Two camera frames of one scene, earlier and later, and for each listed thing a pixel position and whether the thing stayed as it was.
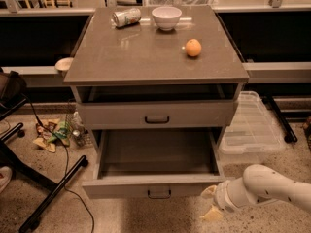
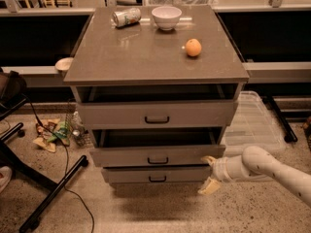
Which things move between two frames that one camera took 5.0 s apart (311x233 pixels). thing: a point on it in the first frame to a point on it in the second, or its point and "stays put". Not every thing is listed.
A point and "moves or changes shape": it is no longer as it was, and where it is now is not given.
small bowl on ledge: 63,64 stays put
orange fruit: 193,47 stays put
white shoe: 5,177 stays put
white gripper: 221,194 to 220,171
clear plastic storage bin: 253,136 stays put
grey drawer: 155,163 moves or changes shape
